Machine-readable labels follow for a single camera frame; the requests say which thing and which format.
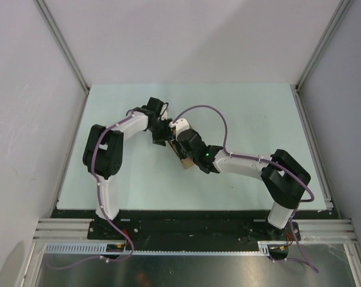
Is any grey slotted cable duct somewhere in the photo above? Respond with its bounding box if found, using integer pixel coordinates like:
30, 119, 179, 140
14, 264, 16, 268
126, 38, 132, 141
45, 242, 287, 256

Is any left aluminium frame post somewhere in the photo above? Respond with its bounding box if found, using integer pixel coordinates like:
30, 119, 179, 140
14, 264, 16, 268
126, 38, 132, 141
33, 0, 91, 92

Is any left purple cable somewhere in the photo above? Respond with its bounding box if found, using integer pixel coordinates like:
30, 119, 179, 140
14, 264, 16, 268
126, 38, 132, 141
44, 109, 139, 270

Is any right aluminium frame post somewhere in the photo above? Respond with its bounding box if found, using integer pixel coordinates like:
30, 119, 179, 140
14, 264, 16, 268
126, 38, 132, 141
295, 0, 353, 90

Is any purple cable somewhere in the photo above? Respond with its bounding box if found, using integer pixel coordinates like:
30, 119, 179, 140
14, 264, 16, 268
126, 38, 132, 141
44, 109, 139, 270
172, 104, 320, 274

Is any aluminium frame post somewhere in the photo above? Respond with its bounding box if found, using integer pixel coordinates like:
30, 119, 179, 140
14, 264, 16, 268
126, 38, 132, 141
33, 0, 91, 92
295, 0, 353, 90

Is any brown cardboard express box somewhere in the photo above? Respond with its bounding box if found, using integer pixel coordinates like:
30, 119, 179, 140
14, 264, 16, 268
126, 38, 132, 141
167, 126, 194, 169

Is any aluminium extrusion crossbar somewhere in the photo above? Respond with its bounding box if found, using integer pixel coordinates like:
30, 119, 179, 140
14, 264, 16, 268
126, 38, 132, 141
32, 218, 357, 244

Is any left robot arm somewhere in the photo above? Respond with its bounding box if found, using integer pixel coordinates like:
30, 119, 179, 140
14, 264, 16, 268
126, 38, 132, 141
82, 97, 172, 239

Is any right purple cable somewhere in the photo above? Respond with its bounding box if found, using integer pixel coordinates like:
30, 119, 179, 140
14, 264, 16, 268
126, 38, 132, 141
172, 104, 320, 274

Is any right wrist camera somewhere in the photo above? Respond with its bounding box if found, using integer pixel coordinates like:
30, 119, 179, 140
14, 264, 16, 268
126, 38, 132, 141
169, 118, 190, 136

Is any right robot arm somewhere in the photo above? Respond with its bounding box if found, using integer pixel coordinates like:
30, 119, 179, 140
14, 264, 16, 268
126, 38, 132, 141
175, 129, 311, 240

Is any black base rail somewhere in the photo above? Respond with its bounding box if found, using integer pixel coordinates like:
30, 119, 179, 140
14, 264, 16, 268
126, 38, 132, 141
87, 209, 302, 252

